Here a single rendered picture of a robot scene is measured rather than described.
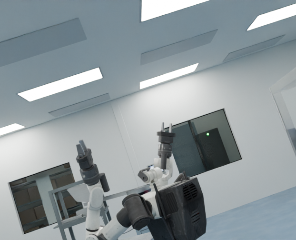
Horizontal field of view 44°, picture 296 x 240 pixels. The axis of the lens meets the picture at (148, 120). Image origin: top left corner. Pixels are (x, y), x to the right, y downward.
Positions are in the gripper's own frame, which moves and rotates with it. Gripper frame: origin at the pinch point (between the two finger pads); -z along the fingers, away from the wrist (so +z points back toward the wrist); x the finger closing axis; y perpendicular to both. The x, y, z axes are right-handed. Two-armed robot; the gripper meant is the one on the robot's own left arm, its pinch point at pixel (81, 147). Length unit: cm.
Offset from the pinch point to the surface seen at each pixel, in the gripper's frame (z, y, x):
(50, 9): -73, -46, 158
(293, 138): 64, 122, 101
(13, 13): -77, -70, 140
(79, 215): 210, -152, 310
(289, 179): 348, 202, 540
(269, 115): 223, 194, 594
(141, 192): 174, -42, 275
